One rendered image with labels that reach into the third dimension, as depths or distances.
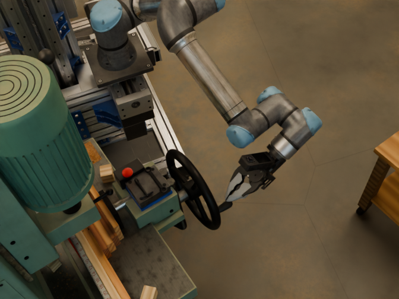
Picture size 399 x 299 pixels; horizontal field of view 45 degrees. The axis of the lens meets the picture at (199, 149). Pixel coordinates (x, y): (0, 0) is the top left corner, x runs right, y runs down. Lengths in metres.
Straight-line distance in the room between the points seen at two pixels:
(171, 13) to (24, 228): 0.69
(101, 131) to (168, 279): 0.96
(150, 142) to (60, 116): 1.49
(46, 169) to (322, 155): 1.85
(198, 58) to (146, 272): 0.60
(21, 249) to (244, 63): 2.12
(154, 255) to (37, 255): 0.31
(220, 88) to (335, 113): 1.50
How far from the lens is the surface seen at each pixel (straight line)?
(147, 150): 2.35
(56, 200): 1.06
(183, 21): 1.38
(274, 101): 1.41
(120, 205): 1.34
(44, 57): 1.07
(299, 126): 1.40
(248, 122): 1.36
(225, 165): 2.52
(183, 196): 1.48
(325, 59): 3.07
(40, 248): 1.19
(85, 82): 1.98
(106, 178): 1.44
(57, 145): 0.93
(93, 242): 1.33
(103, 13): 1.75
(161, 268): 1.30
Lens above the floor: 2.11
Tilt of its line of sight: 55 degrees down
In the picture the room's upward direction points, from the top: 6 degrees counter-clockwise
